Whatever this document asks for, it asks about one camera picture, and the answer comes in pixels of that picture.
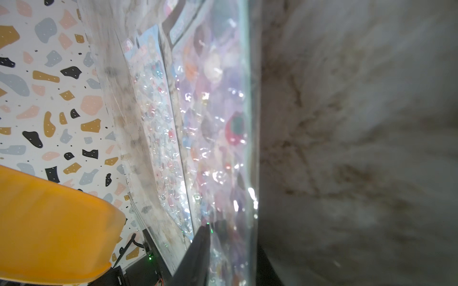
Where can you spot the clear sticker sheet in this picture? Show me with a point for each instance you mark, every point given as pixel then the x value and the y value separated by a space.
pixel 144 57

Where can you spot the holographic sticker sheet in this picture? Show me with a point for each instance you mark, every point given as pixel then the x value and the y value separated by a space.
pixel 214 70

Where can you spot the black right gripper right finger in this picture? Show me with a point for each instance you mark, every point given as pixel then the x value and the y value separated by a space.
pixel 265 273

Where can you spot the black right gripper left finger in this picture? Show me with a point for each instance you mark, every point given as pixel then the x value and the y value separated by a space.
pixel 193 269

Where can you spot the yellow storage tray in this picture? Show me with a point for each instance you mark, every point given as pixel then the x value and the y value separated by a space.
pixel 52 234

